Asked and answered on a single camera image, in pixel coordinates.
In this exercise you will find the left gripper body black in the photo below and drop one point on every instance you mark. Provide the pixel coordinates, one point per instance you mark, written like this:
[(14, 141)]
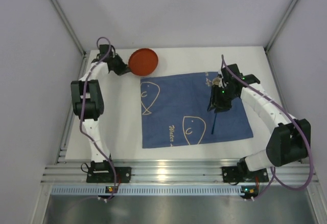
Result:
[(120, 68)]

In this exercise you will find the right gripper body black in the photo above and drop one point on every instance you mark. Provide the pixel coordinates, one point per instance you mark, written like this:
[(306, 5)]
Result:
[(220, 101)]

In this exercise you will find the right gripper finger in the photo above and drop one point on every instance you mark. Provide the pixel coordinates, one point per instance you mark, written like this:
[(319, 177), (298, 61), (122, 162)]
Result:
[(224, 108), (211, 105)]

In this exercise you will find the blue metallic spoon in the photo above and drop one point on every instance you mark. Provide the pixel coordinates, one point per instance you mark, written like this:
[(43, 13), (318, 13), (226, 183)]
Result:
[(214, 124)]

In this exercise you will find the red round plate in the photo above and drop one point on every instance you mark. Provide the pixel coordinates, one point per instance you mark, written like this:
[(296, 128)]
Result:
[(143, 62)]

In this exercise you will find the small beige cup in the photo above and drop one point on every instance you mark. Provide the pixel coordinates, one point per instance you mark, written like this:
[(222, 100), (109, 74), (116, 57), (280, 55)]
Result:
[(217, 81)]

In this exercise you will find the blue cloth placemat fish print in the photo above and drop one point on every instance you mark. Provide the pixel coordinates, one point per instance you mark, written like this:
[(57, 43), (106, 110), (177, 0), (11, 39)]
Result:
[(174, 113)]

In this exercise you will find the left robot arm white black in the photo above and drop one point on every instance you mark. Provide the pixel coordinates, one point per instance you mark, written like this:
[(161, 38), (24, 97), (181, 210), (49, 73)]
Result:
[(87, 98)]

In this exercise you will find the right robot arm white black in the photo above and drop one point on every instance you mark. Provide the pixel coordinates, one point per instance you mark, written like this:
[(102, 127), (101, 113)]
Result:
[(289, 137)]

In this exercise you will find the left aluminium corner post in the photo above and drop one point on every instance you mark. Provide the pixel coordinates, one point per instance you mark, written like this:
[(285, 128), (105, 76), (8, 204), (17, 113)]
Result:
[(68, 26)]

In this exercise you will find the aluminium corner post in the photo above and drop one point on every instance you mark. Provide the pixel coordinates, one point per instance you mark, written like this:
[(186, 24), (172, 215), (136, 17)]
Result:
[(68, 26), (291, 5)]

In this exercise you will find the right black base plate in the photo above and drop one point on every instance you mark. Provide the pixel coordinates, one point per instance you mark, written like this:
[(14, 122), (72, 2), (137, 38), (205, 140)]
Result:
[(241, 174)]

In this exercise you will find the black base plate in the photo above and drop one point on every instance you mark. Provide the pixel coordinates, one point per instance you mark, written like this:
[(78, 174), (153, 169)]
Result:
[(241, 174), (102, 172)]

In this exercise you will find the aluminium mounting rail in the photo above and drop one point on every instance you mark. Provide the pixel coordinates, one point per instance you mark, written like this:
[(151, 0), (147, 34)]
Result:
[(152, 172)]

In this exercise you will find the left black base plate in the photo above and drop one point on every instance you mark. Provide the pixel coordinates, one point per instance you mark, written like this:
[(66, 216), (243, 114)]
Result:
[(102, 172)]

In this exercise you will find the perforated grey cable duct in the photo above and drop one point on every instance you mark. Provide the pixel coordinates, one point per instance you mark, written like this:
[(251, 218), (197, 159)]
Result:
[(148, 190)]

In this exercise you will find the right aluminium corner post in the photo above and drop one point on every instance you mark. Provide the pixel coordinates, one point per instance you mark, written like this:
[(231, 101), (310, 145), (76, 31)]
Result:
[(291, 5)]

